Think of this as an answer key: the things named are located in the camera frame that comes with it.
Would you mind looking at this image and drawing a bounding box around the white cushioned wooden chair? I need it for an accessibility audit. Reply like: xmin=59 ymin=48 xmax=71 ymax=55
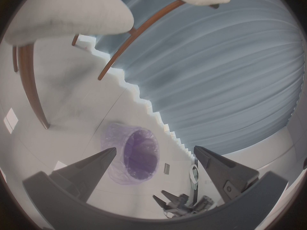
xmin=5 ymin=0 xmax=231 ymax=130

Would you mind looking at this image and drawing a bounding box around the white trash bin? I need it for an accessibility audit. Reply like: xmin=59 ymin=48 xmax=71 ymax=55
xmin=107 ymin=126 xmax=161 ymax=185

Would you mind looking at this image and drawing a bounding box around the pale blue curtain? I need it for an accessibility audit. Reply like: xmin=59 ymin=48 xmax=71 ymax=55
xmin=96 ymin=0 xmax=305 ymax=155

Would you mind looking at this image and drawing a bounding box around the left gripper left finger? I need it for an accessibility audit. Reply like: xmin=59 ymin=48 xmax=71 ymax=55
xmin=49 ymin=147 xmax=117 ymax=204

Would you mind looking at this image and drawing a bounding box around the purple plastic bag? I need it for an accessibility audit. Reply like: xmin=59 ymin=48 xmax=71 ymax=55
xmin=101 ymin=122 xmax=161 ymax=186

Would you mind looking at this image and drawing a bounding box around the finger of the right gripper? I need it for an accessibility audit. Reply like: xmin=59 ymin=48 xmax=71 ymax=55
xmin=153 ymin=195 xmax=169 ymax=210
xmin=161 ymin=190 xmax=179 ymax=202

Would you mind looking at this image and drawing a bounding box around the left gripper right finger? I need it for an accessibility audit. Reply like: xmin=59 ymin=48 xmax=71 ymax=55
xmin=193 ymin=145 xmax=260 ymax=204

